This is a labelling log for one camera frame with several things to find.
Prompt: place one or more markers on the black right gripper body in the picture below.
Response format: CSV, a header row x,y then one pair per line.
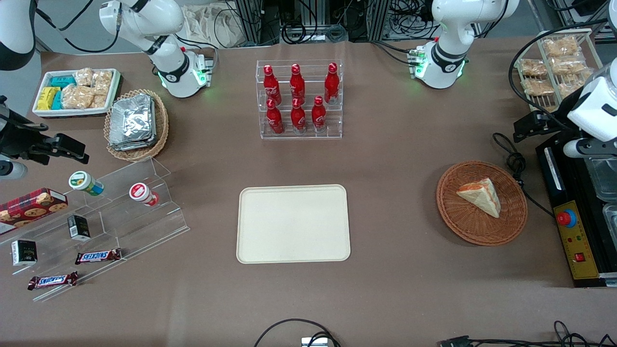
x,y
19,140

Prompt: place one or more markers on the triangle sandwich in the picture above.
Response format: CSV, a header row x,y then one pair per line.
x,y
482,197

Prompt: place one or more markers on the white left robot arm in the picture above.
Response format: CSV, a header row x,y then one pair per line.
x,y
448,29

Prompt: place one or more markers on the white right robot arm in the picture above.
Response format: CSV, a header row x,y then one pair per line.
x,y
144,19

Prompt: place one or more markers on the oval light wicker basket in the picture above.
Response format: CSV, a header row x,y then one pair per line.
x,y
161,125

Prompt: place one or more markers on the round brown wicker basket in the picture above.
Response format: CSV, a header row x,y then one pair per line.
x,y
472,226

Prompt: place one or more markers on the beige rectangular tray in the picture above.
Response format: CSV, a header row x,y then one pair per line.
x,y
289,226

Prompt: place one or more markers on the rice cracker bag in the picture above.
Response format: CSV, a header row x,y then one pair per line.
x,y
537,87
99,101
102,82
84,77
77,97
532,67
573,86
568,65
561,46

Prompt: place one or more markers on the white rectangular snack bin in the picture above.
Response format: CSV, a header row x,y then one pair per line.
x,y
41,112

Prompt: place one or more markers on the green lid cup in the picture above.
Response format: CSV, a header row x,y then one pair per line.
x,y
82,181

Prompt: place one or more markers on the yellow snack pack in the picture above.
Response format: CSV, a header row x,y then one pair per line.
x,y
46,98

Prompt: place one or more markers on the teal snack pack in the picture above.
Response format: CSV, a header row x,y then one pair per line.
x,y
62,81
57,101

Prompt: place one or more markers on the clear plastic container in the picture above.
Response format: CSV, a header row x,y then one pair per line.
x,y
605,178
611,219

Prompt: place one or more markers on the red cookie box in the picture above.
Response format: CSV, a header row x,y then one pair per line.
x,y
29,207

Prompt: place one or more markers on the silver foil pouch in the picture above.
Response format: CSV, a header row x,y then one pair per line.
x,y
132,144
132,118

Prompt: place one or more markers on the small black box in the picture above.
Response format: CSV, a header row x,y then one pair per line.
x,y
78,227

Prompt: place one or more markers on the red lid cup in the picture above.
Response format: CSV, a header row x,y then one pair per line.
x,y
140,192

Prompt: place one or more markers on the red emergency button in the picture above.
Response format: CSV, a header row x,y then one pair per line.
x,y
567,218

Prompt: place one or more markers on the clear acrylic stepped shelf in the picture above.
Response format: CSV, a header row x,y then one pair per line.
x,y
140,226

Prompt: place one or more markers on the black and white box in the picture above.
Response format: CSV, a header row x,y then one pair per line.
x,y
24,252

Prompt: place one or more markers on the black machine with yellow panel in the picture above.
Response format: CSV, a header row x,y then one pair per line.
x,y
578,241

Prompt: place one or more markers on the snickers bar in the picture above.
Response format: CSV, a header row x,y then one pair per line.
x,y
52,280
98,256

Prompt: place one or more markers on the beige cloth bag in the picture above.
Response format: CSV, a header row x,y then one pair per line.
x,y
207,26

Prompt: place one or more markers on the red cola bottle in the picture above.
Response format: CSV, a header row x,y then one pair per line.
x,y
331,84
298,118
297,84
274,120
271,86
318,115

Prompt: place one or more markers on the clear acrylic bottle rack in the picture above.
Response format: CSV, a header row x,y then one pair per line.
x,y
299,136

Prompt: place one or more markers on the silver connector block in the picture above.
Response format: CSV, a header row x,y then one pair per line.
x,y
314,342

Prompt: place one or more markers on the aluminium frame post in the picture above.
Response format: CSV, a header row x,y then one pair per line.
x,y
248,21
378,19

